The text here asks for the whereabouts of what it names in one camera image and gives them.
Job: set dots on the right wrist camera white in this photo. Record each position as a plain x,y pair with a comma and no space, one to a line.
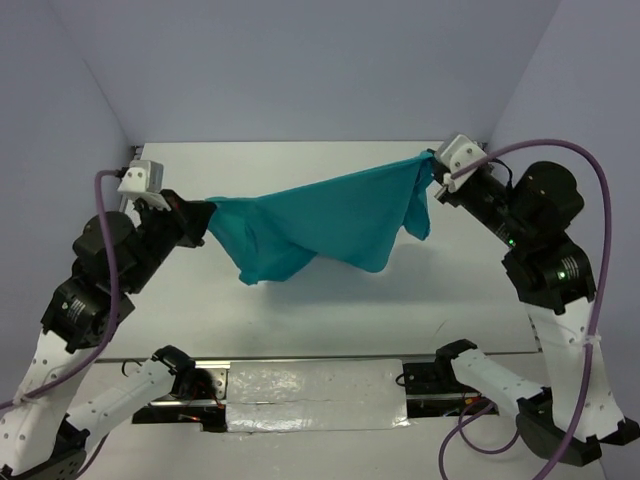
455,155

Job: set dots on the silver tape patch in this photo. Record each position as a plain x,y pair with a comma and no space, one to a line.
288,397

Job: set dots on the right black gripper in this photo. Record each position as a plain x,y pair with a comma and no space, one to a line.
443,193

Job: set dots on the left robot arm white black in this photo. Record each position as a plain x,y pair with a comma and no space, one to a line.
44,435

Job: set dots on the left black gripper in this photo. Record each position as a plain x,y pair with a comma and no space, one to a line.
189,217

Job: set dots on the teal t shirt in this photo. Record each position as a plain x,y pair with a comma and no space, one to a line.
354,219

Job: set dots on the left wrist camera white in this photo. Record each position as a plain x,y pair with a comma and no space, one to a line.
142,180

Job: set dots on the metal base rail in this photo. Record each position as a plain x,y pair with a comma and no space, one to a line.
426,396

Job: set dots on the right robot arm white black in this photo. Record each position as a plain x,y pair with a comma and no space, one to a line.
553,279

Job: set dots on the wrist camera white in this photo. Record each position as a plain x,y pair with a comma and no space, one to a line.
455,155
142,180

